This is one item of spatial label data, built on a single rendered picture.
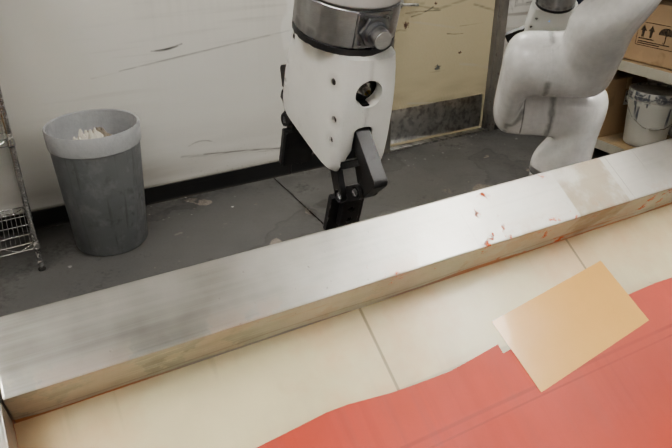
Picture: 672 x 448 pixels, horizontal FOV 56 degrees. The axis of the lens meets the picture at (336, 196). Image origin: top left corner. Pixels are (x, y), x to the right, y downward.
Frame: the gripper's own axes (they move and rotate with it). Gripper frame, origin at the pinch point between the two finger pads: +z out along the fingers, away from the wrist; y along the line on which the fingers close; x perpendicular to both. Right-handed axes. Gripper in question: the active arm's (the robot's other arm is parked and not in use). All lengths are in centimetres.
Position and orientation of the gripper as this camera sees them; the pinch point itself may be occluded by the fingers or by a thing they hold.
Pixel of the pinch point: (317, 185)
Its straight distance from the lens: 55.6
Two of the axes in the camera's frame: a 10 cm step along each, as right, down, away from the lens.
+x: -8.8, 2.1, -4.3
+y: -4.5, -6.4, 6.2
